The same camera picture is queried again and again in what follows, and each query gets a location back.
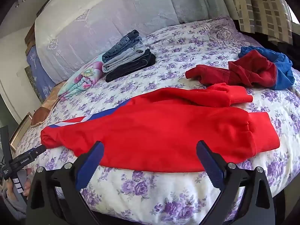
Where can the wooden picture frame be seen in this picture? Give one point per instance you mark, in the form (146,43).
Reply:
(21,129)

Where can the person's left forearm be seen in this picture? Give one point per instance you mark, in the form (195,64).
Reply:
(11,207)

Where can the person's left hand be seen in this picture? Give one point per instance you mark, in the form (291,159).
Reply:
(27,182)

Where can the checked beige curtain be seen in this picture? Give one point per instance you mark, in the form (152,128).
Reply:
(262,7)

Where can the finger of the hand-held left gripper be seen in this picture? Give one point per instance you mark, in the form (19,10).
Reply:
(39,150)

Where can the red sweater with stripes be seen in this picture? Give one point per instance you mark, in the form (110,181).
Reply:
(164,126)

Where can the window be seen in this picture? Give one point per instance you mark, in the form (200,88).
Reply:
(294,16)

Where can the brown cushion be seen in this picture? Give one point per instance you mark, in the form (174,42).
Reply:
(39,117)

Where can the folded black pants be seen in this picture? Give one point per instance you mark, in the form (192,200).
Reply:
(131,69)

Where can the blue patterned mattress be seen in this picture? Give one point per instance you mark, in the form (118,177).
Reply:
(38,75)

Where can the folded floral blanket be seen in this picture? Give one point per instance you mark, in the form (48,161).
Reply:
(82,77)

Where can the dark red garment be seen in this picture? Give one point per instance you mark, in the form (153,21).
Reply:
(248,71)

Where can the folded grey pants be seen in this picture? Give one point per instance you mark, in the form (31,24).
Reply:
(126,59)

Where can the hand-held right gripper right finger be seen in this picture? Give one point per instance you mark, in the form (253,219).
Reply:
(211,166)

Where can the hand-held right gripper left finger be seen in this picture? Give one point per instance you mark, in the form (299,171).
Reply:
(90,166)

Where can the purple floral bedspread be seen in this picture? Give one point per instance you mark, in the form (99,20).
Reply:
(178,51)

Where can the pale upright mattress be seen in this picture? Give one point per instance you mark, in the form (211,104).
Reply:
(105,11)

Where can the blue garment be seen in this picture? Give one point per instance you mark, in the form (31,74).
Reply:
(284,71)

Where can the folded blue jeans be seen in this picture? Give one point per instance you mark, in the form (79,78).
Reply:
(123,44)

